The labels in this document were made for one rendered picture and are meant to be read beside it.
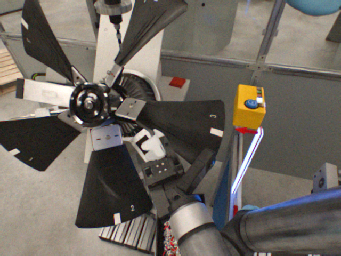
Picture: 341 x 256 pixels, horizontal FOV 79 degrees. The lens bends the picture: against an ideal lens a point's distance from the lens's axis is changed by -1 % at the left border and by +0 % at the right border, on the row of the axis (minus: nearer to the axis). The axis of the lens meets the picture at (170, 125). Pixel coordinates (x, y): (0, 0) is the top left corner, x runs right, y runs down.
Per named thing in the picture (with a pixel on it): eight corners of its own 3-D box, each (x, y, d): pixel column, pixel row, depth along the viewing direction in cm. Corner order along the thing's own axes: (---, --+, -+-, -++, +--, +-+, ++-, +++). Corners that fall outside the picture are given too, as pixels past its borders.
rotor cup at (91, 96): (88, 123, 69) (61, 127, 56) (93, 79, 67) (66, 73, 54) (129, 132, 66) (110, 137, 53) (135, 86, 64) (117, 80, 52)
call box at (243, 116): (233, 103, 94) (238, 83, 87) (256, 106, 92) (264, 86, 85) (231, 127, 83) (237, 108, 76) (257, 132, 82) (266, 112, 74)
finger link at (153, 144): (134, 129, 50) (146, 160, 44) (157, 120, 51) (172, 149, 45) (137, 136, 52) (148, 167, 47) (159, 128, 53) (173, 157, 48)
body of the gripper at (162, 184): (138, 161, 44) (158, 215, 36) (175, 146, 45) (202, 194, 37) (145, 178, 49) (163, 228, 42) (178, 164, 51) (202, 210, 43)
